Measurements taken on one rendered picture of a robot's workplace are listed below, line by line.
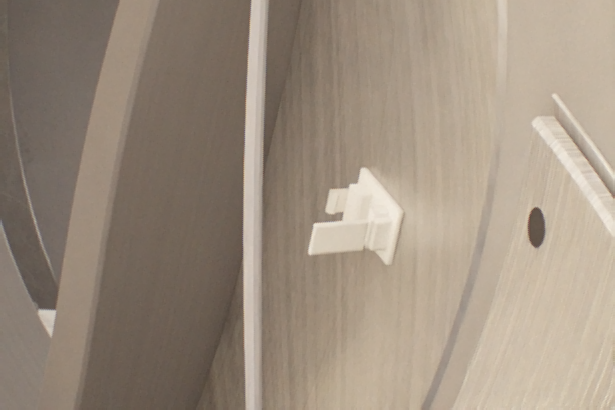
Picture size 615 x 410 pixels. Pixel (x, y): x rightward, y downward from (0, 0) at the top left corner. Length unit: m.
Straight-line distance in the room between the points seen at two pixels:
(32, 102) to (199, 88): 0.87
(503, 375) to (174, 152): 0.16
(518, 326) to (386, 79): 0.11
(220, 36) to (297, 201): 0.05
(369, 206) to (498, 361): 0.09
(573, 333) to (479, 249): 0.08
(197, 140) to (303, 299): 0.05
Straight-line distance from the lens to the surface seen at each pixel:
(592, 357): 0.82
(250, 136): 0.93
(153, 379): 1.04
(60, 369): 1.04
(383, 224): 0.93
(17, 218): 1.71
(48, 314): 1.65
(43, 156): 1.83
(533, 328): 0.85
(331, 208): 0.95
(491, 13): 0.88
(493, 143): 0.89
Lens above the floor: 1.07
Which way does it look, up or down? 6 degrees down
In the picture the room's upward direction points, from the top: 1 degrees counter-clockwise
